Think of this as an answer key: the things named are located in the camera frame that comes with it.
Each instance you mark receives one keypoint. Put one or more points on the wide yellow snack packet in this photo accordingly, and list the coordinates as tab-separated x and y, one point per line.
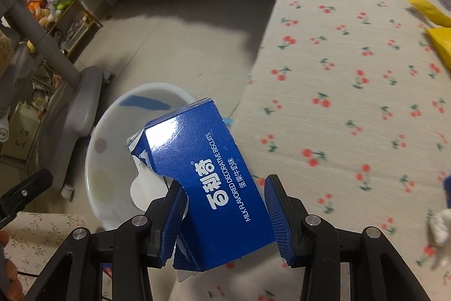
444	47

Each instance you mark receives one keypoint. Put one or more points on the cherry print tablecloth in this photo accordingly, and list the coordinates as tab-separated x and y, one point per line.
334	75

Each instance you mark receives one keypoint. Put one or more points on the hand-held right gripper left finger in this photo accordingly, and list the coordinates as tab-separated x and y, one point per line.
172	220

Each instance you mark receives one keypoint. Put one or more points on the tan fuzzy plush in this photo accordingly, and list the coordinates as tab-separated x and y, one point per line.
5	52

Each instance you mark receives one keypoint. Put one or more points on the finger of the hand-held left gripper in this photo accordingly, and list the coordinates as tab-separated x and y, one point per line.
26	190

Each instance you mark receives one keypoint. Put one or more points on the long yellow snack packet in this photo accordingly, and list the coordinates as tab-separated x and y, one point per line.
431	10

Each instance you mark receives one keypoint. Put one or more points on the cluttered grey shelf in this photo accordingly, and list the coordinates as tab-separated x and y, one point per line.
21	110

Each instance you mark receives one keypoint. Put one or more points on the dark blue object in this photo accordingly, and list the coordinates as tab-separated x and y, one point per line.
447	191

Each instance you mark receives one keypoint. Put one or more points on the white tissue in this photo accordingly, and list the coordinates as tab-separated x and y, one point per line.
440	234

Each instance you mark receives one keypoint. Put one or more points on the blue biscuit box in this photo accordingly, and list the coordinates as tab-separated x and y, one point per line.
211	153

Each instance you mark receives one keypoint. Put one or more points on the grey desk stand with casters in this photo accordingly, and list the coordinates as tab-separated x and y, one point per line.
79	103

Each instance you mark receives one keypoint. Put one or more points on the person's left hand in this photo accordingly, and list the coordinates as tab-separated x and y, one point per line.
12	281

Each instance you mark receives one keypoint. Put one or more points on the white plastic bin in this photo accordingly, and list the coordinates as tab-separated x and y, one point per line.
112	146

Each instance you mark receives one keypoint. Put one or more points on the yellow wooden rack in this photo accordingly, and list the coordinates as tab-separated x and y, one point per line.
79	27

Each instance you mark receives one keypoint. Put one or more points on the pile of plush toys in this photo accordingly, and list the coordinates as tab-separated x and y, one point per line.
49	3

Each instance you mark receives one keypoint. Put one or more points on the floral print cushion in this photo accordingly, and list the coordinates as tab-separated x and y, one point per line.
38	241

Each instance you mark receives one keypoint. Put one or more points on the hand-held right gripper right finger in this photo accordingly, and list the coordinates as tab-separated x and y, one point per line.
278	220

